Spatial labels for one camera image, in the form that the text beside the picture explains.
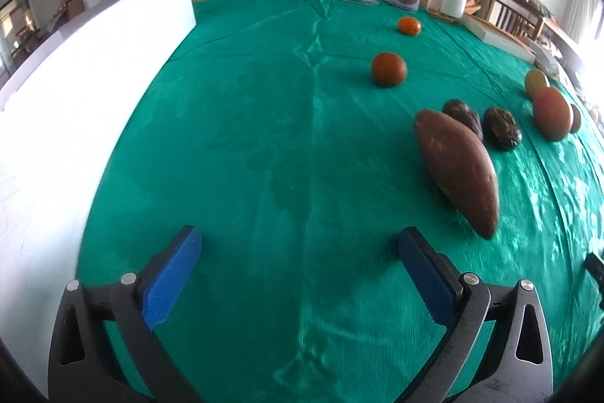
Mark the bright orange tangerine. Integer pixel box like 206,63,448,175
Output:
397,16,422,37

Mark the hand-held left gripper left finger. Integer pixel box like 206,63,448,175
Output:
47,224,203,403

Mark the white plastic bag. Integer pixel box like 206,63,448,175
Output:
532,39,562,76

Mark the red green mango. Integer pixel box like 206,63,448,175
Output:
532,86,573,142

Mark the green satin tablecloth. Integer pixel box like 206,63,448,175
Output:
75,0,604,403

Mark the flat white box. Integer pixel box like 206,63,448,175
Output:
460,13,539,64

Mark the dark brown wrinkled fruit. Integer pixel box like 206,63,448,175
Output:
482,107,522,152
442,99,484,144

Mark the white foam board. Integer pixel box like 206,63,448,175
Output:
0,0,197,401

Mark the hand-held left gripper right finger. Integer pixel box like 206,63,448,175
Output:
397,227,554,403

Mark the brown sweet potato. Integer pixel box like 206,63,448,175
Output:
414,109,501,240

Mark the yellow green round fruit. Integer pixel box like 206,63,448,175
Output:
525,69,550,100

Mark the dark orange fruit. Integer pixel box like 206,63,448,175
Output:
371,52,407,88

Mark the dark wooden chair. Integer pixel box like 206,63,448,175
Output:
488,0,543,39

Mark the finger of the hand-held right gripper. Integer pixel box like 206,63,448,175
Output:
584,252,604,291

